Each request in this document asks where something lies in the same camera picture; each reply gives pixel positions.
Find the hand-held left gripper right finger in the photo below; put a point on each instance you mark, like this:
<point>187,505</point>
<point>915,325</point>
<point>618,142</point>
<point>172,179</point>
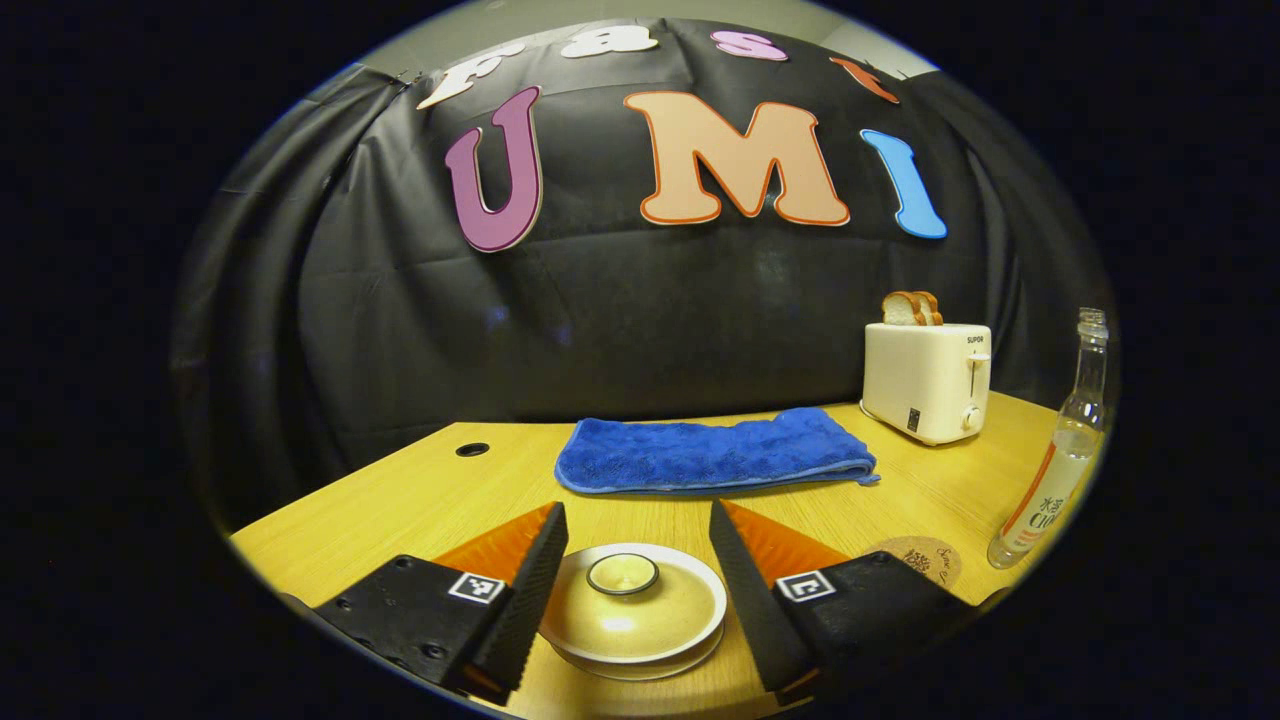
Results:
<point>750,600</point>

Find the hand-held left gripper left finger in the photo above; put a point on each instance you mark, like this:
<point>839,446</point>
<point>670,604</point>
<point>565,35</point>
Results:
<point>520,610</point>

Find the yellow teacup with white rim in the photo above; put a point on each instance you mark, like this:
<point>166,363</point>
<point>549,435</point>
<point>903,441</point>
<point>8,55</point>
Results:
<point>718,600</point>

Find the yellow teacup lid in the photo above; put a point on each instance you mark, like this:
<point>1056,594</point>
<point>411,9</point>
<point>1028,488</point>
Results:
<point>640,620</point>

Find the round brown coaster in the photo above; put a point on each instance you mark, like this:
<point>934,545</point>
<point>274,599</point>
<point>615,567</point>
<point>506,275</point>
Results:
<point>930,558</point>

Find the clear glass water bottle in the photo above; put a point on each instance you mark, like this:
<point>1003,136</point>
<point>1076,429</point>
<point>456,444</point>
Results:
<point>1050,480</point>

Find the beige saucer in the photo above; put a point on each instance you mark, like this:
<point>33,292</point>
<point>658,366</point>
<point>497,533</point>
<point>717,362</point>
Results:
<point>650,672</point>

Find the blue folded towel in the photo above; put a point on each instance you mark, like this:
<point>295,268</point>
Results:
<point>710,455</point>

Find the black desk grommet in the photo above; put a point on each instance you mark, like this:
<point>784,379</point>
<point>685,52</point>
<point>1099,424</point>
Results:
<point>472,449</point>

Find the white toaster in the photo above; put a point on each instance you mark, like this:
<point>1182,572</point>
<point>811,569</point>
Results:
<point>920,380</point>

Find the black backdrop cloth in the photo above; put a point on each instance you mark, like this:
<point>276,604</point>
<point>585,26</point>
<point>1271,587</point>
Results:
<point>620,330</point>

